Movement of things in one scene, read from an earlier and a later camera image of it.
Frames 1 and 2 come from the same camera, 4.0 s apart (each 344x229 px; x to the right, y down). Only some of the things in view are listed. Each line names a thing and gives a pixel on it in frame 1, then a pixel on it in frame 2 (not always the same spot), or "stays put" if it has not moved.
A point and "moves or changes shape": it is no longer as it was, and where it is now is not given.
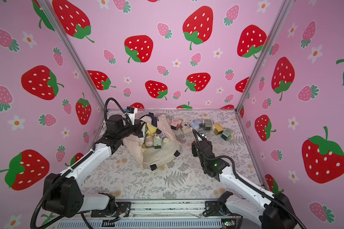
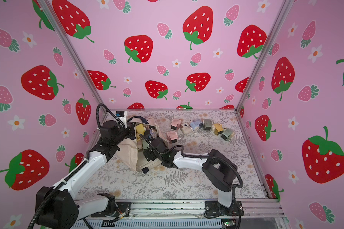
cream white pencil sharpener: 186,129 stays put
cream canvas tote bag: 152,159 moves or changes shape
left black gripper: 137,127 stays put
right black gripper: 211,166 → 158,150
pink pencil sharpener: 175,124 stays put
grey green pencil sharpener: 208,124 stays put
